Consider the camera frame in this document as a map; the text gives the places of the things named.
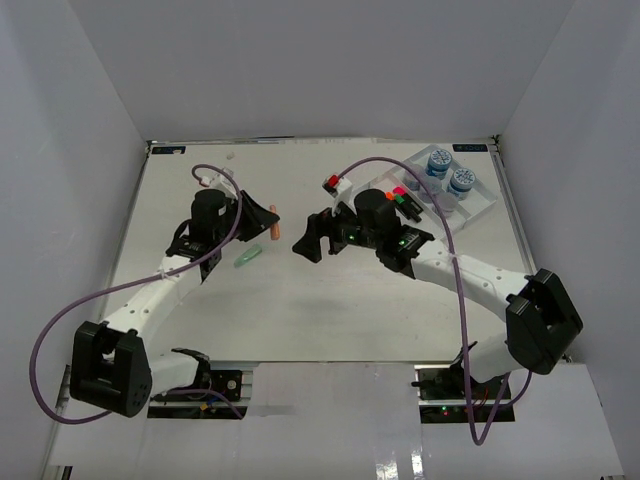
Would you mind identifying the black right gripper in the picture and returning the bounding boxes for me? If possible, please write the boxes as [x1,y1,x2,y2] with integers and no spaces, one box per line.
[293,195,381,264]

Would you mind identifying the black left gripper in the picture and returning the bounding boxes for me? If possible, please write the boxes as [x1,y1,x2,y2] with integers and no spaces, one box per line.
[214,190,279,246]

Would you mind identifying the green cap black highlighter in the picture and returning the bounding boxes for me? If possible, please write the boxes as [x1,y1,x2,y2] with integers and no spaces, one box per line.
[394,194,421,223]

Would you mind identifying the clear jar of clips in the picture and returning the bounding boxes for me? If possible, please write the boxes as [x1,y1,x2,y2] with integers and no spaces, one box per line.
[403,168,426,192]

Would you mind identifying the clear jar dark clips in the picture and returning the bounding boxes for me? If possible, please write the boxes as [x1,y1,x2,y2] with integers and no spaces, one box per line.
[418,176,442,204]

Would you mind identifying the clear jar blue clips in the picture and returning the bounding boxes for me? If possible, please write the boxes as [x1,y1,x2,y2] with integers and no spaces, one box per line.
[433,192,458,218]

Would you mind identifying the blue-white labelled slime jar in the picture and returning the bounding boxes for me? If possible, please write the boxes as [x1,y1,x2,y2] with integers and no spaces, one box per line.
[425,148,453,180]

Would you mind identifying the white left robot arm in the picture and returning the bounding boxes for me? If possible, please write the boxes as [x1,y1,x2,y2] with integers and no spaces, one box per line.
[70,189,279,417]

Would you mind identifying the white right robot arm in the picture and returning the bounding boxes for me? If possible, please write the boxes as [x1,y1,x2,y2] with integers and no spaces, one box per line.
[292,189,583,399]

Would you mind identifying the blue label sticker left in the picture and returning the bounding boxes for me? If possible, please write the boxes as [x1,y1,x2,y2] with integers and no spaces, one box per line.
[151,146,186,155]

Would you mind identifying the blue label sticker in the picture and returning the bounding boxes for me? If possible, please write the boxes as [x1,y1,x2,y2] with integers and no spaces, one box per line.
[452,143,488,153]
[151,146,186,155]

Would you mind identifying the white compartment tray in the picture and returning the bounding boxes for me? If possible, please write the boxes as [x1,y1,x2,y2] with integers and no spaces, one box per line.
[365,144,497,239]

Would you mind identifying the blue label sticker right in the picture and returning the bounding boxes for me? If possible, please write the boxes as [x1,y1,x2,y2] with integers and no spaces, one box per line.
[452,143,488,153]

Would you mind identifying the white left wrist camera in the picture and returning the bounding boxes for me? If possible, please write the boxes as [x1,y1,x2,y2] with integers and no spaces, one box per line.
[195,168,237,199]

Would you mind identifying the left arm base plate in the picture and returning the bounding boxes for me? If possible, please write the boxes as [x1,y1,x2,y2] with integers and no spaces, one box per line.
[152,369,243,403]

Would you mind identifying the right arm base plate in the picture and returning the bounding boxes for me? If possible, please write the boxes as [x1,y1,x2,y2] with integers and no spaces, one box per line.
[411,364,503,407]

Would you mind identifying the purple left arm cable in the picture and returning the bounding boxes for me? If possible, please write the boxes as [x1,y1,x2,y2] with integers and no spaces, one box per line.
[28,163,246,426]

